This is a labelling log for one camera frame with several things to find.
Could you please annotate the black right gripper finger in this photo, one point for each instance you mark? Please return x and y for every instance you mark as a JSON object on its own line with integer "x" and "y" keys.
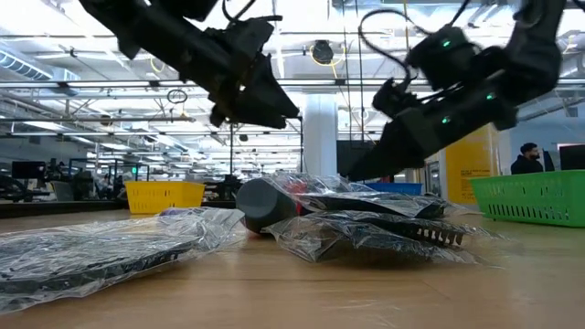
{"x": 379, "y": 166}

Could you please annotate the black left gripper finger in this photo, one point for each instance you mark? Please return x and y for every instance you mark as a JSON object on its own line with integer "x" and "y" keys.
{"x": 274, "y": 98}
{"x": 256, "y": 116}

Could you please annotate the black comb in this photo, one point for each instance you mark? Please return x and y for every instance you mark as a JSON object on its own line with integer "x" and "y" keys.
{"x": 365, "y": 201}
{"x": 365, "y": 237}
{"x": 100, "y": 256}

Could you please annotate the dark grey cylindrical bottle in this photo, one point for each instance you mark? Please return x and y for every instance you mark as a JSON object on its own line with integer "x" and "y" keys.
{"x": 262, "y": 203}

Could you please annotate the small purple toiletry item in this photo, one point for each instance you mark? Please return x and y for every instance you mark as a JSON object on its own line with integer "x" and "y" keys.
{"x": 173, "y": 211}

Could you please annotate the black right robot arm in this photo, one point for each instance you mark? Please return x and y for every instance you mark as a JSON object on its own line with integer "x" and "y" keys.
{"x": 530, "y": 55}

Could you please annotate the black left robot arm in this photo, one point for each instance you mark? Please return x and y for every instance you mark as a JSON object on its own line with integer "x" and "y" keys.
{"x": 151, "y": 27}

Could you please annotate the blue plastic basket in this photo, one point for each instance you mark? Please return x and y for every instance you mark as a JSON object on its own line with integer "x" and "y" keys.
{"x": 397, "y": 188}

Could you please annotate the black display screen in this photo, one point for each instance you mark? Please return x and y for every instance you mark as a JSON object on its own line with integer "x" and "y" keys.
{"x": 349, "y": 157}

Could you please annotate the white building column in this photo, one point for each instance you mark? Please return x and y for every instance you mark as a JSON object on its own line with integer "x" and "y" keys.
{"x": 320, "y": 137}

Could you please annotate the white canister with yellow label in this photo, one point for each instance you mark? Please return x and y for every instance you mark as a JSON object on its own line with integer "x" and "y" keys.
{"x": 471, "y": 169}

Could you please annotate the person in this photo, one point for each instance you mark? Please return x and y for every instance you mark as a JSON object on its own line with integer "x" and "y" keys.
{"x": 526, "y": 164}

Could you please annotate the yellow plastic basket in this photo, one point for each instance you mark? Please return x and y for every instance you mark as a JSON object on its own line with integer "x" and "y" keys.
{"x": 164, "y": 196}

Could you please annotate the green plastic basket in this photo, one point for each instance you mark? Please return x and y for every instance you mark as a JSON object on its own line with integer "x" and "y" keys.
{"x": 530, "y": 196}

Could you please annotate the black computer monitor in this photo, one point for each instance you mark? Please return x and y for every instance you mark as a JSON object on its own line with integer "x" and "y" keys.
{"x": 573, "y": 157}
{"x": 28, "y": 170}

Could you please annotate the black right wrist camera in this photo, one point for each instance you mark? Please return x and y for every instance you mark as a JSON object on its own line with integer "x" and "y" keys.
{"x": 390, "y": 98}

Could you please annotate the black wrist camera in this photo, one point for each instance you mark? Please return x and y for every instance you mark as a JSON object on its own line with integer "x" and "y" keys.
{"x": 390, "y": 98}
{"x": 247, "y": 32}

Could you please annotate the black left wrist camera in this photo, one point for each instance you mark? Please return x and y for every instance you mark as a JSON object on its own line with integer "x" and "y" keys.
{"x": 247, "y": 32}

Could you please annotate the black metal frame rig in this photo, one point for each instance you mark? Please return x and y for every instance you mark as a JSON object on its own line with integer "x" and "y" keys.
{"x": 301, "y": 146}

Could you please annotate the black metal table frame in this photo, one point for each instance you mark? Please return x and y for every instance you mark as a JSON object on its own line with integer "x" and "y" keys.
{"x": 68, "y": 208}

